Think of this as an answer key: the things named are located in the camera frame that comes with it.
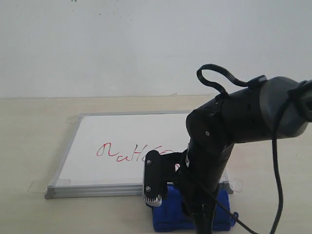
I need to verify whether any clear tape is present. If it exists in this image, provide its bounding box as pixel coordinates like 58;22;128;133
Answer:
27;179;71;193
219;176;243;194

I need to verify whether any clear tape front left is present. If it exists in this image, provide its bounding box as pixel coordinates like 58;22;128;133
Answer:
27;179;71;193

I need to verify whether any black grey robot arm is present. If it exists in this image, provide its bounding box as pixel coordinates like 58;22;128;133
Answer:
176;77;312;234

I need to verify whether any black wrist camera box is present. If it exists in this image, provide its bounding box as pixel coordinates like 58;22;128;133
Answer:
143;150;165;207

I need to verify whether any blue microfibre cloth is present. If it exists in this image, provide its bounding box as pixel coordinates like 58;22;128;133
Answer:
147;184;236;233

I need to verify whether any black cable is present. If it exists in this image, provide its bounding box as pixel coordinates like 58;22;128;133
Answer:
175;63;312;234

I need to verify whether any clear tape front right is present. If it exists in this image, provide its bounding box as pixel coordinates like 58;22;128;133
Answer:
219;176;243;194

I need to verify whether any white aluminium-framed whiteboard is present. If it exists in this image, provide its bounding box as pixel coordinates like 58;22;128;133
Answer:
44;110;234;200

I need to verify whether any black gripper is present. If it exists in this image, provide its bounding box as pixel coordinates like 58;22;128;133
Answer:
165;136;234;234

